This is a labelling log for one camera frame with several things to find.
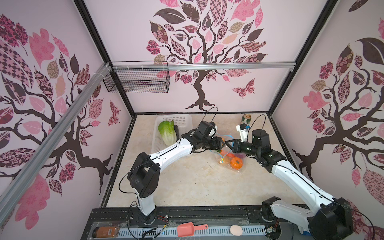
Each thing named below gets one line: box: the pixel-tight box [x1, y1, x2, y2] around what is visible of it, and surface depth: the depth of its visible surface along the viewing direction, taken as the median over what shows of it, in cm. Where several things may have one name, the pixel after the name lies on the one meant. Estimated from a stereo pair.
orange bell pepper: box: [230, 156, 243, 170], surface depth 89 cm
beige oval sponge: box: [230, 225, 243, 236], surface depth 71 cm
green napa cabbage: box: [158, 120, 177, 146], surface depth 100 cm
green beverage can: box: [241, 114, 252, 124], surface depth 106 cm
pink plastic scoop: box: [177, 222, 209, 238], surface depth 71 cm
